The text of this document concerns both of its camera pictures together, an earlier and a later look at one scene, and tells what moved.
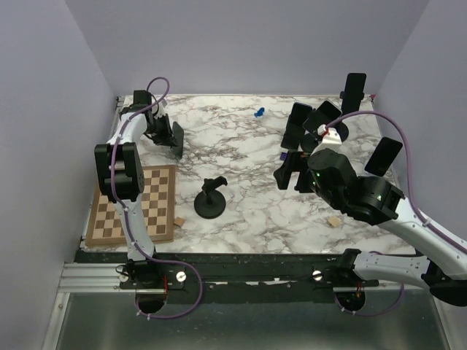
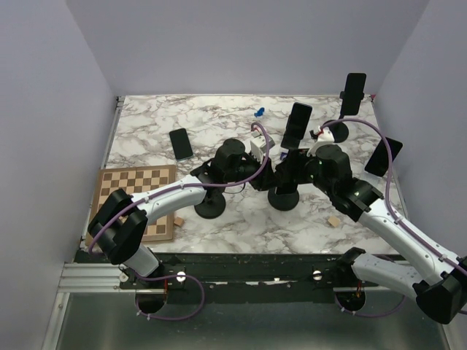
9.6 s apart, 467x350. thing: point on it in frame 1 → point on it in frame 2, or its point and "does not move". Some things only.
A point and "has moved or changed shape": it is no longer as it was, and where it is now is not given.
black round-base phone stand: x=210 y=203 does not move
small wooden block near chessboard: x=179 y=221 does not move
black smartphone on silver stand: x=384 y=156 does not move
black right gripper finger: x=293 y=162 does not move
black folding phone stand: x=291 y=138 does not move
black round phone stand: x=309 y=143 → x=283 y=202
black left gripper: x=166 y=138 → x=267 y=179
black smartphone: x=325 y=114 → x=286 y=188
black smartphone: x=178 y=135 has moved or changed shape
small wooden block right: x=334 y=221 does not move
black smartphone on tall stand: x=353 y=93 does not move
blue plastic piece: x=260 y=112 does not move
